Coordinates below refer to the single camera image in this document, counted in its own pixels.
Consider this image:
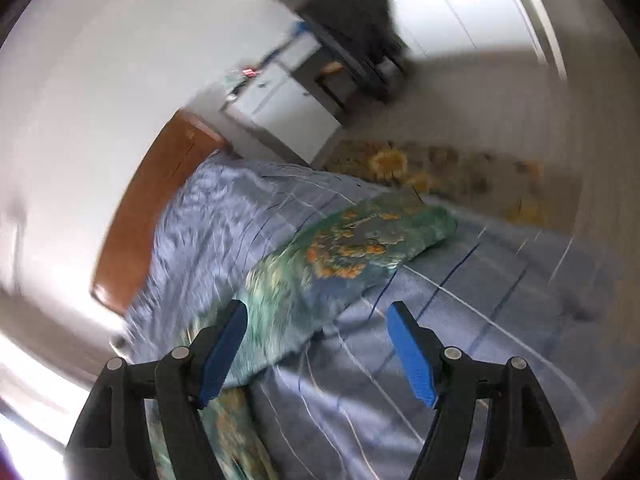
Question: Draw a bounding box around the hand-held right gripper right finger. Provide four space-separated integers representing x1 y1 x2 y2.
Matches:
387 302 577 480

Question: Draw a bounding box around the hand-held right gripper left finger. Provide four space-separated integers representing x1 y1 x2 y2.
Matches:
64 299 249 480

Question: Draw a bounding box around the green floral garment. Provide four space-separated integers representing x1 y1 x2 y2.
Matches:
150 194 459 480

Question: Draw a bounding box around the blue-grey striped bed blanket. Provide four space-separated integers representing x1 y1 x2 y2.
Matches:
120 156 601 480

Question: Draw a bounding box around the wooden headboard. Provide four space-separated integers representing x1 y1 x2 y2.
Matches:
90 110 231 317

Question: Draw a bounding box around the yellow floral rug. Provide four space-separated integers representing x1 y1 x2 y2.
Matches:
322 139 551 226

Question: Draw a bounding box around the white drawer cabinet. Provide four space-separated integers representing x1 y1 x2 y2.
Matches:
221 35 351 165

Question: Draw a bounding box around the black jacket on chair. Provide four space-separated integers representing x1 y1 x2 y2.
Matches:
270 0 416 126

